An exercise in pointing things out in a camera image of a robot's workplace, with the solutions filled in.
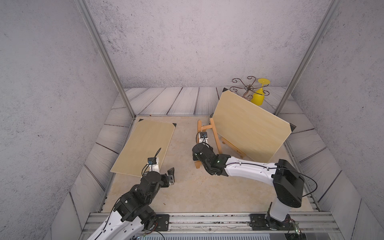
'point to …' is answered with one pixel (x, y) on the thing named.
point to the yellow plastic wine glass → (257, 99)
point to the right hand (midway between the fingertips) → (196, 146)
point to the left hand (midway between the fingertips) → (169, 170)
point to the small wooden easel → (229, 145)
